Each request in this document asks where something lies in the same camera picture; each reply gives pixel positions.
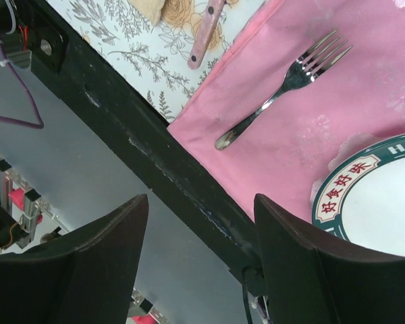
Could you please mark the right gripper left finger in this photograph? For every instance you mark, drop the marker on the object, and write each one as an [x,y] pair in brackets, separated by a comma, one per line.
[85,276]

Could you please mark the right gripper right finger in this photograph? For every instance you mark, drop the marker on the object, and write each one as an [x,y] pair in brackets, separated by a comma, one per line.
[314,277]

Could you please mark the beige cloth napkin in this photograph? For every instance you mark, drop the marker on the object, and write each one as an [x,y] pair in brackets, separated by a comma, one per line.
[150,9]

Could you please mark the pink handled spoon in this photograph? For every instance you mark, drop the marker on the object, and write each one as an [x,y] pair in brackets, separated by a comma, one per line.
[204,34]

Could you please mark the green rimmed white plate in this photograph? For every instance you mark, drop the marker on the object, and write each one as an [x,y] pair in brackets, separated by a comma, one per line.
[363,199]

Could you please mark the pink placemat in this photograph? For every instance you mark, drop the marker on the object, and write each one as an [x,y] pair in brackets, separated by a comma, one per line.
[289,150]

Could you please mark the silver fork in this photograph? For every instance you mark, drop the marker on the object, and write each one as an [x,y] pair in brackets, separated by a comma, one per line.
[313,63]

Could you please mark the floral tablecloth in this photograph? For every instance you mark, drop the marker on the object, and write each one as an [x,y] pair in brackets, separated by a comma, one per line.
[153,59]

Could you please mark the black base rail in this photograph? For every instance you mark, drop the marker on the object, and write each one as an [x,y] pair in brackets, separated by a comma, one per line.
[138,135]

